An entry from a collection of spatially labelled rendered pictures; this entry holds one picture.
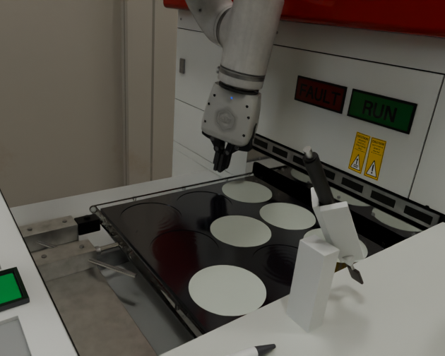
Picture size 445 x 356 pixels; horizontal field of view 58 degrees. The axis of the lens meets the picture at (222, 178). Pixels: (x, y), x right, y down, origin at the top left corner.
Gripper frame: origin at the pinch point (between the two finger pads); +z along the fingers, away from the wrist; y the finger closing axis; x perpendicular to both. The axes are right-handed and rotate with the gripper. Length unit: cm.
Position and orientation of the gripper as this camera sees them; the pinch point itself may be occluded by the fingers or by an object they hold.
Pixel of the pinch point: (222, 160)
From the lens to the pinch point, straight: 80.1
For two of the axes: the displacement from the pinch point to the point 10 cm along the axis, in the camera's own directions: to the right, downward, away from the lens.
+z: -2.1, 8.7, 4.4
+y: 8.7, 3.7, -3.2
